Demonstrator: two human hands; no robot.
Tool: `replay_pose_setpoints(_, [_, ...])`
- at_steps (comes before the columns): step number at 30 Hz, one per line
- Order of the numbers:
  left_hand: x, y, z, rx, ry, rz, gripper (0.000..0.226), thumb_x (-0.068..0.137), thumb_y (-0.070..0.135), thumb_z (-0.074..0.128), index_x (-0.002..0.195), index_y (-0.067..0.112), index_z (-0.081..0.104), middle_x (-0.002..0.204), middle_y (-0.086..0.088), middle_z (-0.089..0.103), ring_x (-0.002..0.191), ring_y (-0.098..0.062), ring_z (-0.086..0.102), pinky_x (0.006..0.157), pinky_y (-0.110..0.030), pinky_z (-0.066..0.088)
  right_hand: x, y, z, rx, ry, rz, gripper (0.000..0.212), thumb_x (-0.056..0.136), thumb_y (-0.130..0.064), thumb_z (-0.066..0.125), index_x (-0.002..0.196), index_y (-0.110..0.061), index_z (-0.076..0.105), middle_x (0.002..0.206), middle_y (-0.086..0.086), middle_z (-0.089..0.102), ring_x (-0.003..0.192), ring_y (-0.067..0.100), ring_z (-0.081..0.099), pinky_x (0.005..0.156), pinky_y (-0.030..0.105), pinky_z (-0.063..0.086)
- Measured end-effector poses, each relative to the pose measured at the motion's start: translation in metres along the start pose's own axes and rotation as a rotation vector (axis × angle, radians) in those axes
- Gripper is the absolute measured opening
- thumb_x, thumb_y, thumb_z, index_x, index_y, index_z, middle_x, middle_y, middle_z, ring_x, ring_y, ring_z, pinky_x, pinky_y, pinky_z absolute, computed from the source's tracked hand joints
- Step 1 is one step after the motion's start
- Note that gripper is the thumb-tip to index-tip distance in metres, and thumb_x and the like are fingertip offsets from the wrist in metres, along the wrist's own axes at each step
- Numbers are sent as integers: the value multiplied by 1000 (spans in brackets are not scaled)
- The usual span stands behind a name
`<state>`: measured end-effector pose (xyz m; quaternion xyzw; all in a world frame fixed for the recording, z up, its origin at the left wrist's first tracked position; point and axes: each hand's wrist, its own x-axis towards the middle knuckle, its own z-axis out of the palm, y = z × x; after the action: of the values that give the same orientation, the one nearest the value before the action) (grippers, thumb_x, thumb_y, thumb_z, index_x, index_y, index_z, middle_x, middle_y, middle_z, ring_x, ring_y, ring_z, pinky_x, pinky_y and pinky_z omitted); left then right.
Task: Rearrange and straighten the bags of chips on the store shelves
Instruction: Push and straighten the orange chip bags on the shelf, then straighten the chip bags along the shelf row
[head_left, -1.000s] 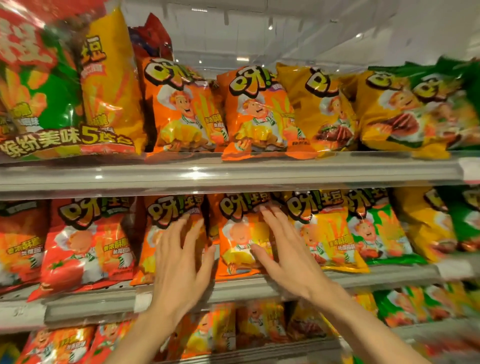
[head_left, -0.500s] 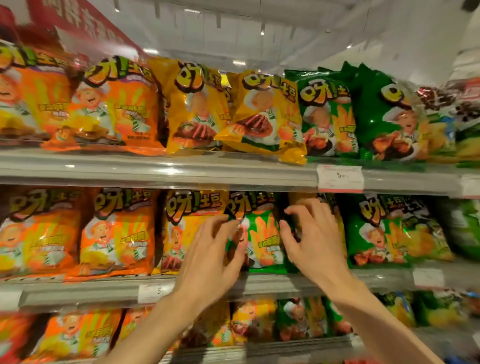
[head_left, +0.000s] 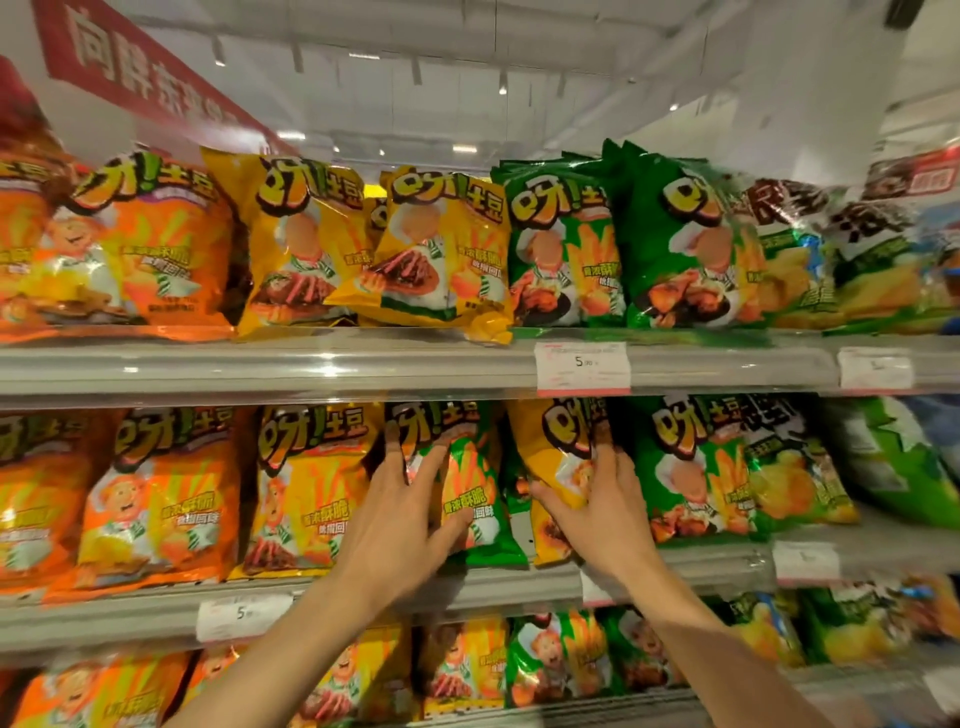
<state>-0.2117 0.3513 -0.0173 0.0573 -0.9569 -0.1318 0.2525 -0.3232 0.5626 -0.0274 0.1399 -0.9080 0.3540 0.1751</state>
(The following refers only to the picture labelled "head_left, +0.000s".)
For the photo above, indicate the person's left hand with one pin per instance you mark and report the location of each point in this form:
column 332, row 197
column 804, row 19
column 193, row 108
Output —
column 390, row 540

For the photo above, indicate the person's right hand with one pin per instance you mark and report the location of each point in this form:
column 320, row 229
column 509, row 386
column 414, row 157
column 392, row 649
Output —
column 607, row 525

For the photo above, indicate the yellow chef-print chips bag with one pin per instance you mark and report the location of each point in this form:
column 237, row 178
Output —
column 555, row 450
column 315, row 502

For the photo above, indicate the green potato stick bag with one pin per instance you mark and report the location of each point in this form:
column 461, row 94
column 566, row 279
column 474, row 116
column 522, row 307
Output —
column 480, row 495

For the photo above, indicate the grey metal store shelf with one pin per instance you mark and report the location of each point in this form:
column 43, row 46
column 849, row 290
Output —
column 375, row 367

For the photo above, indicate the green chip bags group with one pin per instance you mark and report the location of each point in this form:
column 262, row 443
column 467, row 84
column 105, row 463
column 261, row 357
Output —
column 675, row 240

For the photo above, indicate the shelf snack bags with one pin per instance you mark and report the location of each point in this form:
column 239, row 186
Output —
column 300, row 247

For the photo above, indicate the frog chip bags group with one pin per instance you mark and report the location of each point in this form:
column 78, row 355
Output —
column 877, row 277

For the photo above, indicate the person's left forearm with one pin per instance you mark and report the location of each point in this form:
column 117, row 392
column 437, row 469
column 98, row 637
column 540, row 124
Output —
column 285, row 660

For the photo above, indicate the person's right forearm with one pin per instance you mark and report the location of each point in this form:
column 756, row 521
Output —
column 712, row 652

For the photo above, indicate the white price label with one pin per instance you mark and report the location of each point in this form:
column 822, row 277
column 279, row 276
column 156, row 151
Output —
column 583, row 367
column 245, row 619
column 875, row 370
column 595, row 592
column 806, row 562

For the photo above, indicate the red white aisle sign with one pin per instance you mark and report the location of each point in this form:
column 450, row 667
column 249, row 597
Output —
column 915, row 172

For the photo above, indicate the red hanging banner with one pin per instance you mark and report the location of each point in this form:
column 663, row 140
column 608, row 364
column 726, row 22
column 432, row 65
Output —
column 112, row 60

